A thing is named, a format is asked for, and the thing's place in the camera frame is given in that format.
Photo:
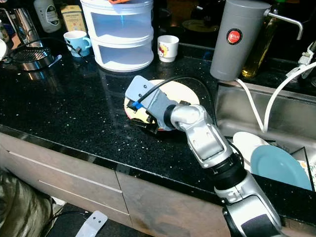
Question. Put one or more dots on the cream plate with red rim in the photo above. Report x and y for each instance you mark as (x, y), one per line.
(182, 94)

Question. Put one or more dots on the light blue plate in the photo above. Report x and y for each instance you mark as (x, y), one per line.
(279, 170)

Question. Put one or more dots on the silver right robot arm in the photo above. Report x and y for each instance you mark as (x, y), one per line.
(210, 140)

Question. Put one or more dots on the beige kitchen cabinet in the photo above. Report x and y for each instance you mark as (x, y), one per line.
(103, 192)

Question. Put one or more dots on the white printed mug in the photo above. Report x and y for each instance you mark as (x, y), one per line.
(168, 48)

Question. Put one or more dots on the plain white plate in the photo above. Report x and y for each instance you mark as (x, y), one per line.
(244, 145)

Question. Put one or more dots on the white translucent stacked container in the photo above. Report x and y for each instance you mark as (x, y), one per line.
(118, 39)

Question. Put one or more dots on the dark dish with rim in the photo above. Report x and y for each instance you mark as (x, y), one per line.
(195, 25)

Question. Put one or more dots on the light blue mug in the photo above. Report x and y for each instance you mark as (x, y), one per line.
(75, 44)

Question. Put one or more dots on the grey water filter cylinder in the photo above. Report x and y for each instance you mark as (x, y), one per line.
(237, 47)

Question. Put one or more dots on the yellow oil bottle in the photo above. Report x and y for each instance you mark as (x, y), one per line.
(259, 57)

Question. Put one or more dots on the orange plastic item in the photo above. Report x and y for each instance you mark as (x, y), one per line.
(119, 1)

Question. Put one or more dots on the yellow cardboard box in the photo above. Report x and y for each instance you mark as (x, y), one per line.
(73, 19)

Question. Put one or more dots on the stainless steel sink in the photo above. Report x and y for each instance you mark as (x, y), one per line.
(291, 106)

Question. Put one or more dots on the chrome coffee machine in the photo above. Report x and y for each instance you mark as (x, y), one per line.
(29, 57)

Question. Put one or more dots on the white labelled bottle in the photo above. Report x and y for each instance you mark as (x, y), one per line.
(47, 15)

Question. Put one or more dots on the olive green cloth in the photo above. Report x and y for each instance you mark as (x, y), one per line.
(19, 207)

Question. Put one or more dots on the faucet with white connector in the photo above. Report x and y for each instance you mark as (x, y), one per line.
(307, 58)

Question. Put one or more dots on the silver filter spout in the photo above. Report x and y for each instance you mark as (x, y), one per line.
(289, 19)

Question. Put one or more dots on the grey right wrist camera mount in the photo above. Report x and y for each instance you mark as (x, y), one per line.
(148, 94)

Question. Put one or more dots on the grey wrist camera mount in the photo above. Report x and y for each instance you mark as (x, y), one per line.
(93, 222)
(148, 94)

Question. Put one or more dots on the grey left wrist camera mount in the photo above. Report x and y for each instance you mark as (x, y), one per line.
(93, 222)

